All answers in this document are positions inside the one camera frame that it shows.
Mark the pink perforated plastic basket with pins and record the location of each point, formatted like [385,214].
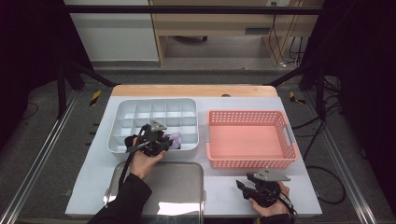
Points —
[249,146]

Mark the black curtain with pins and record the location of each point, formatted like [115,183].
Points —
[25,46]
[367,62]

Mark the light wooden desk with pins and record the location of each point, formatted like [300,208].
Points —
[218,23]

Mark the white divided storage box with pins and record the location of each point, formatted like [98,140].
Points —
[174,112]

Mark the person's left hand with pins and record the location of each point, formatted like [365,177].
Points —
[143,165]

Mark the person's right hand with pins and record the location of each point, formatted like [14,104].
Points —
[274,211]

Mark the metal floor rail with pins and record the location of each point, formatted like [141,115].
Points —
[39,155]
[352,183]

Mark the black sock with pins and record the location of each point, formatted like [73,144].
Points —
[129,141]

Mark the yellow black floor tape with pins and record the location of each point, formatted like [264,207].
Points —
[95,98]
[295,99]

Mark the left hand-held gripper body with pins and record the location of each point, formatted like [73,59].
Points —
[152,143]

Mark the grey translucent box lid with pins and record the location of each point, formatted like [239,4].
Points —
[180,186]

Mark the black horizontal frame bar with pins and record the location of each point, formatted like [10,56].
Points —
[186,9]

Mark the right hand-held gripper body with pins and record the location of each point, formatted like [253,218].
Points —
[266,194]

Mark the dark object under desk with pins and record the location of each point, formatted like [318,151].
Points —
[190,39]

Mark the purple sock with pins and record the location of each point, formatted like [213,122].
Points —
[176,139]

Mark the black stand leg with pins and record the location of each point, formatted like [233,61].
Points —
[320,93]
[61,93]

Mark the white cabinet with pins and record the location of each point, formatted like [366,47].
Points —
[115,37]

